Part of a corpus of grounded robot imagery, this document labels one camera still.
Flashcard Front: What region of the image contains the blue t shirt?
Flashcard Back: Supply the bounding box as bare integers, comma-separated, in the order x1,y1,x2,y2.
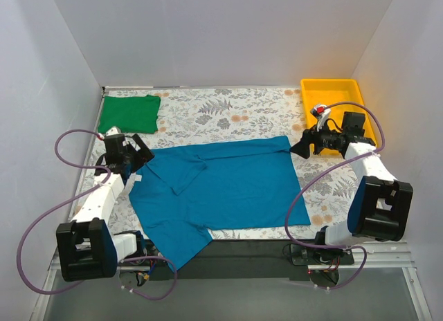
129,136,310,269

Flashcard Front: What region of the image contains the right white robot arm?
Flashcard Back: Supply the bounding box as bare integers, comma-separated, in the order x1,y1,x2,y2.
289,104,413,265

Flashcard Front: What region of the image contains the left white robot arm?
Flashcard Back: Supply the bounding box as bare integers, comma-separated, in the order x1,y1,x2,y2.
56,127,154,282

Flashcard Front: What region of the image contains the folded green t shirt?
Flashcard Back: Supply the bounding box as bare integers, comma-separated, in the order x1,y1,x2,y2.
98,95,161,134

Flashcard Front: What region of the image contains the yellow plastic bin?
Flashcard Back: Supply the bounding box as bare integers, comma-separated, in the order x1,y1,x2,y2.
300,78,378,145

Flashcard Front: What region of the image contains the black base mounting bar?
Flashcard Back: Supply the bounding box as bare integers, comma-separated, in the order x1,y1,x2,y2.
107,238,356,282

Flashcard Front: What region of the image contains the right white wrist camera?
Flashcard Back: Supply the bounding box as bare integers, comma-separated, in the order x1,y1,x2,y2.
310,104,331,131

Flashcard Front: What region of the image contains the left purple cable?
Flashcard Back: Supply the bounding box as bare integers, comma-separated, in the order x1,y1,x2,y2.
16,129,179,301

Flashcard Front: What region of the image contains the aluminium frame rail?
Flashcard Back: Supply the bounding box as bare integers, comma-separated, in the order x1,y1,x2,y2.
48,239,416,270

